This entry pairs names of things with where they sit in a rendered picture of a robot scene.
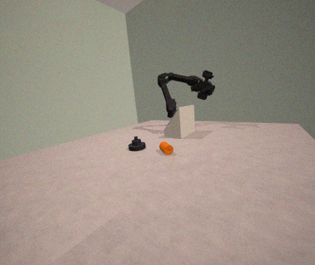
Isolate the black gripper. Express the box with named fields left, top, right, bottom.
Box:
left=196, top=70, right=214, bottom=100

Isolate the orange cylinder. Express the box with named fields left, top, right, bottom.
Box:
left=159, top=142, right=174, bottom=155

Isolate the dark grey round pedestal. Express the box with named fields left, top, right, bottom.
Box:
left=128, top=136, right=146, bottom=151

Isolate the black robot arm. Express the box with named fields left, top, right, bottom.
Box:
left=157, top=73, right=215, bottom=118

